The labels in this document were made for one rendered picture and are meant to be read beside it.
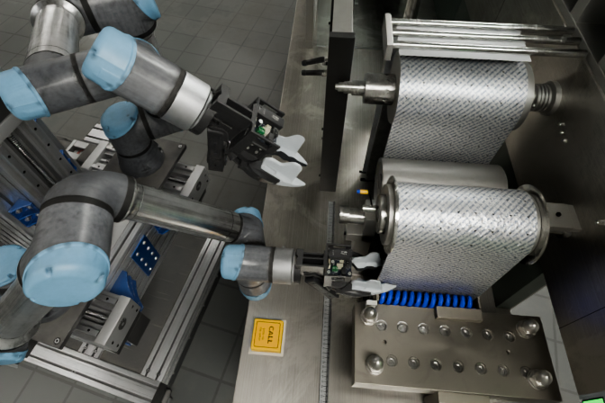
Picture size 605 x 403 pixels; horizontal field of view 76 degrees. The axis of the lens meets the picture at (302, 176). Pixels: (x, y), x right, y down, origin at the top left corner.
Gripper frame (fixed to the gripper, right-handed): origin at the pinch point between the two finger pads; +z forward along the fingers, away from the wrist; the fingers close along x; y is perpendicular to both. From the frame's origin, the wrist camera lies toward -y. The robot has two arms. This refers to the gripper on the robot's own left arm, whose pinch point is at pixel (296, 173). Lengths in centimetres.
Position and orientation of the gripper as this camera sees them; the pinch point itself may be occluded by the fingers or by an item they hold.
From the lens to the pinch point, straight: 67.9
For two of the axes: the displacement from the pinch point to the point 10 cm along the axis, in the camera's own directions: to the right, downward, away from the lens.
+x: 0.8, -8.2, 5.7
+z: 7.6, 4.2, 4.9
